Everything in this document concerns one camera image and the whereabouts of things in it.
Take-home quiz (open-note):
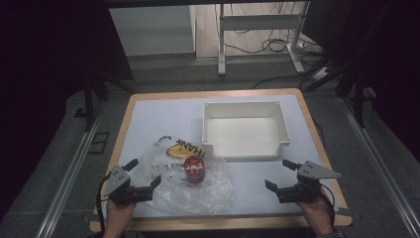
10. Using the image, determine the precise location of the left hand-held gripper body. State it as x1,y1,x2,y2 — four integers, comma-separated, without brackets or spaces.
103,165,155,206

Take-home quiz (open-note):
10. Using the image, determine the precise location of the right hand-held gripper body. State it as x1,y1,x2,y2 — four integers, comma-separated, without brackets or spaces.
276,160,343,204

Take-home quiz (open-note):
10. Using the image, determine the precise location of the red can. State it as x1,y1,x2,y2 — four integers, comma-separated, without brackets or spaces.
183,155,207,185

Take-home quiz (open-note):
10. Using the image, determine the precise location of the clear printed plastic bag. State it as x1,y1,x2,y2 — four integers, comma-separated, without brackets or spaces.
133,134,236,217

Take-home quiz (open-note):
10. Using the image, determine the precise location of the white plastic bin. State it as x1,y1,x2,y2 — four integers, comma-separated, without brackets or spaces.
201,100,292,163

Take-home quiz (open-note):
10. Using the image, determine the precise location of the person's left hand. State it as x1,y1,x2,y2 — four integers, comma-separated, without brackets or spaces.
104,197,138,232

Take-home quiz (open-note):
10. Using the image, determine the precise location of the person's right hand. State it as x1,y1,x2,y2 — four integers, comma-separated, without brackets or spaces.
296,189,335,236

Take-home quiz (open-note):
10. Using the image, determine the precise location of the white table mat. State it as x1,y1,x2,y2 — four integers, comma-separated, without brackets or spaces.
100,93,341,220

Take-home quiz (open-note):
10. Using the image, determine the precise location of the black metal stand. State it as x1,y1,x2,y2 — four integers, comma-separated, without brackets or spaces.
81,73,137,133
301,49,378,129

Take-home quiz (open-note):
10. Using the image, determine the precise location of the white power strip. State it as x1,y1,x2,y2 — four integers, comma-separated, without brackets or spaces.
311,65,333,82

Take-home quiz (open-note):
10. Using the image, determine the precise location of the grey cabinet panel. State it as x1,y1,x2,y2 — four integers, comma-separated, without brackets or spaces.
108,4,198,58

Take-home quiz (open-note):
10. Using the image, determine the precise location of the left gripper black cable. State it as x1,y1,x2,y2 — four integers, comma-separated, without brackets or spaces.
95,172,112,234

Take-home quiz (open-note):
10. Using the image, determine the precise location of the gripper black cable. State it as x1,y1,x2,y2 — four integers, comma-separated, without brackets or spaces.
95,172,112,234
318,182,337,230

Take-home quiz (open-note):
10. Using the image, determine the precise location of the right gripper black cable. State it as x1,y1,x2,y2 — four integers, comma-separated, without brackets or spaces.
318,182,337,230

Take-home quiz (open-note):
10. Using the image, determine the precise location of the aluminium floor rail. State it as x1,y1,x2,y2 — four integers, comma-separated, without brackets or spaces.
34,101,107,238
339,96,420,238

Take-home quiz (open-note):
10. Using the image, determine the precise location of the long black floor cable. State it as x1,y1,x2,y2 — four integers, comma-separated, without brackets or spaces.
252,72,309,90

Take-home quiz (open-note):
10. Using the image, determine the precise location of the tangle of black floor cables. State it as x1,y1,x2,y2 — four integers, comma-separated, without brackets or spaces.
214,2,326,57

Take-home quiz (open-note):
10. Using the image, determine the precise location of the white metal desk frame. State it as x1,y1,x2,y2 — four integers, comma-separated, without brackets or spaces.
217,0,311,77

